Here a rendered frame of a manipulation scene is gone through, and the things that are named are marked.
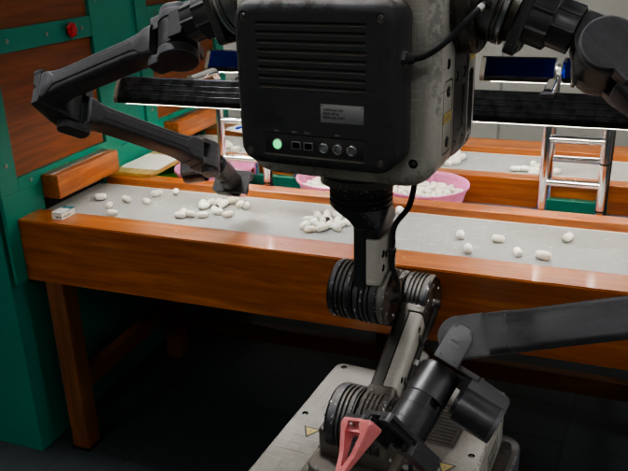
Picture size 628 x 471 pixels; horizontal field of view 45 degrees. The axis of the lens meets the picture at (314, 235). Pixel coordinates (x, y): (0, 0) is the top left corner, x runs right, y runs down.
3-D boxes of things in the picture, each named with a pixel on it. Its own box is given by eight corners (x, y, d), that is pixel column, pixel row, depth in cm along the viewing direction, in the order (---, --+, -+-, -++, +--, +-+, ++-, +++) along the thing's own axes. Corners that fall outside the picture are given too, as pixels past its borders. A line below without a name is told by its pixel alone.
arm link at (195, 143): (64, 122, 157) (68, 77, 161) (50, 131, 161) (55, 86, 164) (223, 176, 187) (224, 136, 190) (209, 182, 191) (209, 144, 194)
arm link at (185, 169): (211, 170, 185) (211, 138, 188) (168, 177, 188) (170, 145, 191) (230, 188, 196) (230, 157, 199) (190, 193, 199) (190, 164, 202)
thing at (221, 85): (312, 113, 198) (311, 86, 196) (112, 103, 219) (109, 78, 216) (322, 107, 205) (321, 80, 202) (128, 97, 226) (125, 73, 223)
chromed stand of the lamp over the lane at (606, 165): (604, 270, 188) (626, 92, 172) (522, 261, 195) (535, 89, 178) (605, 242, 205) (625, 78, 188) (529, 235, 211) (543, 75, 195)
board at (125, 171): (150, 178, 243) (150, 174, 242) (111, 174, 248) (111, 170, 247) (200, 151, 271) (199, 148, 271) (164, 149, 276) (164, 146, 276)
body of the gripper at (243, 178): (220, 171, 207) (209, 159, 200) (253, 174, 203) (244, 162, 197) (214, 192, 205) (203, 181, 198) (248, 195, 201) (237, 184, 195)
